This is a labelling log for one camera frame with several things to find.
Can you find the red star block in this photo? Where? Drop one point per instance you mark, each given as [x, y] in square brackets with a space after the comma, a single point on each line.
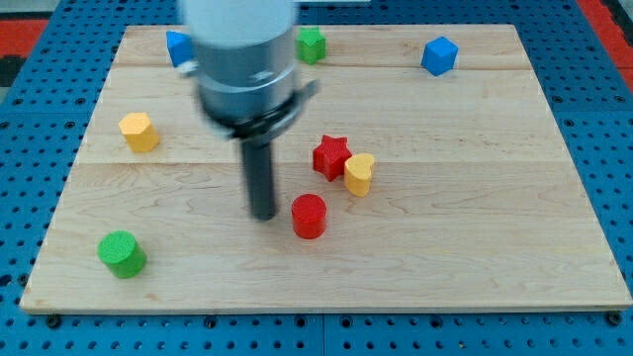
[330, 155]

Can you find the yellow hexagon block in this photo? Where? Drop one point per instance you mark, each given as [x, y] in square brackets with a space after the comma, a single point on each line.
[139, 132]

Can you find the red cylinder block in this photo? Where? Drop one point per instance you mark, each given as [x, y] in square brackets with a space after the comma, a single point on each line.
[308, 213]

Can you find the blue block behind arm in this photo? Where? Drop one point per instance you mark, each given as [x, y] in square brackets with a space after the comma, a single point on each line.
[179, 47]

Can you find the blue cube block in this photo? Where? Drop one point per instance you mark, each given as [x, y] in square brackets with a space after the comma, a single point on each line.
[439, 56]

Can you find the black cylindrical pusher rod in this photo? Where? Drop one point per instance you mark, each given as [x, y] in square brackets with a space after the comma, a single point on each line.
[259, 179]

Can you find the green star block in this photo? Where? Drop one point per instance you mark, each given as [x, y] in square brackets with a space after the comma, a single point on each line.
[310, 45]

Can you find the green cylinder block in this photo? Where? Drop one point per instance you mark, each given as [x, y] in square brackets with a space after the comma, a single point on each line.
[121, 254]

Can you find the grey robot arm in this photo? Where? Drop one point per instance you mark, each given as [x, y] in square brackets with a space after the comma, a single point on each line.
[248, 81]

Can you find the wooden board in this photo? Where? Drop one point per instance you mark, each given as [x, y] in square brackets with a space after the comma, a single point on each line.
[475, 204]

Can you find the yellow heart block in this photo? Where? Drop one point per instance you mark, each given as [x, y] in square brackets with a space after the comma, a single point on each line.
[358, 173]

